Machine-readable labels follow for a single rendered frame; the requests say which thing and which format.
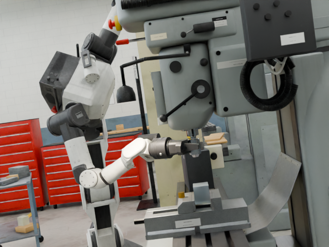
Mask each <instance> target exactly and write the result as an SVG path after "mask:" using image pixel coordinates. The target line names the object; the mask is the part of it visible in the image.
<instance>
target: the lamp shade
mask: <svg viewBox="0 0 329 247"><path fill-rule="evenodd" d="M116 98H117V103H123V102H131V101H136V95H135V92H134V90H133V88H132V87H130V86H127V85H124V86H121V87H119V88H118V89H117V95H116Z"/></svg>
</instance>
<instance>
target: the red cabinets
mask: <svg viewBox="0 0 329 247"><path fill-rule="evenodd" d="M138 135H142V131H141V132H134V133H126V134H119V135H111V136H108V139H107V141H108V149H107V153H106V156H105V164H106V167H107V166H108V165H110V164H112V163H114V162H115V161H117V160H118V159H119V158H121V153H122V149H123V148H125V147H126V146H127V145H128V144H130V143H131V142H132V141H134V140H135V139H136V138H138ZM133 163H134V167H133V168H131V169H130V170H129V171H127V172H126V173H124V174H123V175H122V176H121V177H120V178H119V179H118V180H117V185H118V192H119V197H120V198H123V197H133V196H139V200H142V195H143V194H144V193H145V194H147V190H148V189H149V188H150V186H149V179H148V172H147V165H146V160H144V159H143V158H142V157H140V156H139V155H138V156H137V157H136V158H134V159H133ZM15 166H29V172H31V173H32V175H31V176H32V182H33V188H34V195H35V200H36V207H40V210H41V211H43V210H44V208H43V206H45V205H46V204H47V205H49V203H50V205H53V208H54V209H57V204H63V203H71V202H79V201H82V199H81V193H80V186H79V184H78V183H76V181H75V179H74V176H73V172H72V167H71V163H70V160H69V157H68V153H67V150H66V147H65V144H64V142H58V143H52V144H49V145H45V146H43V141H42V135H41V128H40V122H39V118H35V119H28V120H21V121H14V122H7V123H0V178H2V177H7V176H9V170H8V168H11V167H15ZM28 208H30V202H29V196H28V190H27V185H23V186H19V187H13V188H8V189H2V190H0V213H2V212H8V211H15V210H22V209H28Z"/></svg>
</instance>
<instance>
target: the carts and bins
mask: <svg viewBox="0 0 329 247"><path fill-rule="evenodd" d="M8 170H9V176H7V177H2V178H0V190H2V189H8V188H13V187H19V186H23V185H27V190H28V196H29V202H30V209H31V214H32V217H31V218H29V217H28V216H25V215H22V216H20V217H17V220H16V221H11V222H5V223H0V244H4V243H8V242H12V241H17V240H21V239H26V238H30V237H35V239H36V245H37V247H40V243H41V242H42V241H43V240H44V237H43V236H42V235H41V231H40V225H39V216H38V213H37V207H36V200H35V195H34V188H33V182H32V176H31V175H32V173H31V172H29V166H15V167H11V168H8Z"/></svg>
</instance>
